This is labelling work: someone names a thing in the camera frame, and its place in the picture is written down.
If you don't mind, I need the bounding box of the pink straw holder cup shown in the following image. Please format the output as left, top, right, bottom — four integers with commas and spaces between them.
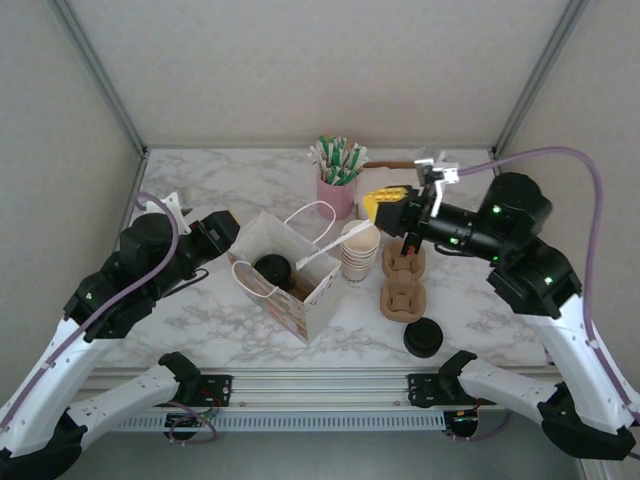
315, 174, 355, 221

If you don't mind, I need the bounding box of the black lid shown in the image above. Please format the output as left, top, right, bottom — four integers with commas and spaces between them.
253, 252, 292, 289

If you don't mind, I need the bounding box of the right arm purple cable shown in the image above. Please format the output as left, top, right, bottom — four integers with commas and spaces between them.
447, 144, 640, 444

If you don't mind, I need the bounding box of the aluminium mounting rail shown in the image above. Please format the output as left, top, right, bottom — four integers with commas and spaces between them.
82, 368, 561, 410

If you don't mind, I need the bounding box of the stack of black cup lids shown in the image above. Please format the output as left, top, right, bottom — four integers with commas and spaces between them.
402, 318, 445, 360

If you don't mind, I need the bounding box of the stack of paper cups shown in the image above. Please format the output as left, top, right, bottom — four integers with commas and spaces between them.
339, 218, 382, 287

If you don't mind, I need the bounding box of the aluminium frame post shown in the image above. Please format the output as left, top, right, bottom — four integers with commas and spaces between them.
48, 0, 150, 159
491, 0, 592, 159

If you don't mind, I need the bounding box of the grey slotted cable duct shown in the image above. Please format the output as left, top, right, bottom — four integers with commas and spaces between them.
117, 411, 447, 433

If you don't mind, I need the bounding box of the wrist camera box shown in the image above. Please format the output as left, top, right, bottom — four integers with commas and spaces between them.
413, 148, 461, 217
134, 188, 195, 235

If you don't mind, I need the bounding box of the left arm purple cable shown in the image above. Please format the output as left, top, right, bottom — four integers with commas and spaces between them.
0, 195, 220, 447

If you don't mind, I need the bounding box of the white paper carry bag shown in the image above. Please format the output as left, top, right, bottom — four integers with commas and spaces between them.
227, 199, 346, 346

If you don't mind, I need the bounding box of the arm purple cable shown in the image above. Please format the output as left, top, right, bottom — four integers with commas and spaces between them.
0, 195, 220, 447
447, 144, 640, 444

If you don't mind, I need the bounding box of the small electronics board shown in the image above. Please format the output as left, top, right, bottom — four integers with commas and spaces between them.
446, 408, 480, 432
166, 412, 210, 431

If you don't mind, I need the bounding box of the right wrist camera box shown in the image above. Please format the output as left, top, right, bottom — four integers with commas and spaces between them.
413, 148, 461, 217

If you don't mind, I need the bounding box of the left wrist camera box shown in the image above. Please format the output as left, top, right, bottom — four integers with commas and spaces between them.
134, 188, 195, 235

